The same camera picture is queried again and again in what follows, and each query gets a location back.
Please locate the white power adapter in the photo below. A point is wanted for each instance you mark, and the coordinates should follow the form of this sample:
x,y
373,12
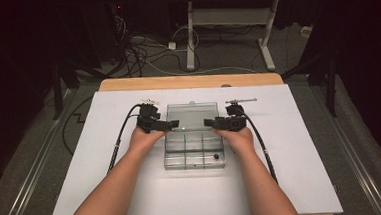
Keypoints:
x,y
172,46

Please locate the white table cover sheet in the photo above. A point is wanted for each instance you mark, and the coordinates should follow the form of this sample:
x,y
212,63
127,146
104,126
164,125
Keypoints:
x,y
280,132

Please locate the person's right hand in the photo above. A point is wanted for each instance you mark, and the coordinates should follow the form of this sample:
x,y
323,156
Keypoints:
x,y
239,141

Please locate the small black plastic part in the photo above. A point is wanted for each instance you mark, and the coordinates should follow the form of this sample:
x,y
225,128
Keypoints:
x,y
216,156

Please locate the transparent grey compartment box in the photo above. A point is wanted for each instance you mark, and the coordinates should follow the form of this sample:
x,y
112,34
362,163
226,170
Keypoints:
x,y
194,147

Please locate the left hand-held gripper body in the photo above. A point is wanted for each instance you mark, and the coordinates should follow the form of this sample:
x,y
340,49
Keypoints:
x,y
147,118

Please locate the white-framed desk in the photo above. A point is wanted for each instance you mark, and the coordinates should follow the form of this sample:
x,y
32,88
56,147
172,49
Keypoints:
x,y
229,16

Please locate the black metal stand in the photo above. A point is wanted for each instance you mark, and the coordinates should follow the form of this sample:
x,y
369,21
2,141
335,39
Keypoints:
x,y
330,85
57,89

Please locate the aluminium floor rail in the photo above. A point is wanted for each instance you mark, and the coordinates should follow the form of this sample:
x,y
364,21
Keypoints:
x,y
363,177
26,184

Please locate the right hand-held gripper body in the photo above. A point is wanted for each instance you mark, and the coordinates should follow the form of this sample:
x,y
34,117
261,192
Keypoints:
x,y
234,121

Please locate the person's left hand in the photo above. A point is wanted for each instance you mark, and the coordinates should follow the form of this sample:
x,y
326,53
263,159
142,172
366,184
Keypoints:
x,y
145,142

